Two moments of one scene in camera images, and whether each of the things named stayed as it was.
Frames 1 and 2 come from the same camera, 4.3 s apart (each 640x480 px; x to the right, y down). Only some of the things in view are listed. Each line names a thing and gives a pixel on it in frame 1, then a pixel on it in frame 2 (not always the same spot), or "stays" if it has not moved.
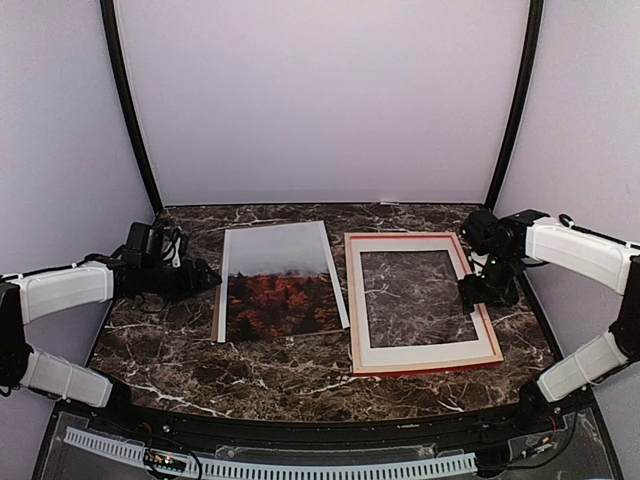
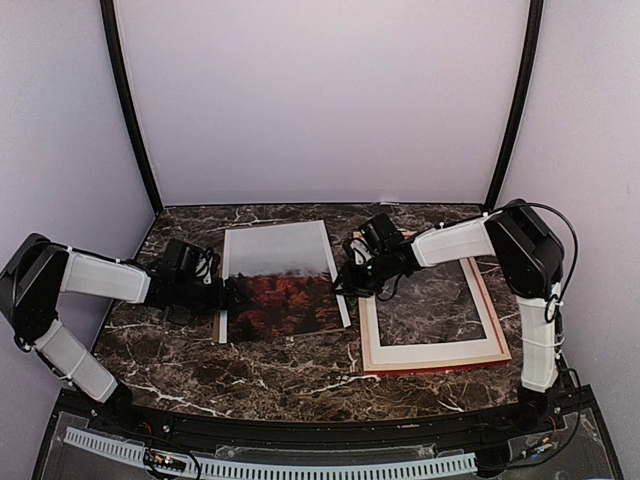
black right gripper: (471, 294) → (352, 285)
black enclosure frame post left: (110, 25) stays
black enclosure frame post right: (522, 102) stays
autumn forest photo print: (278, 281) stays
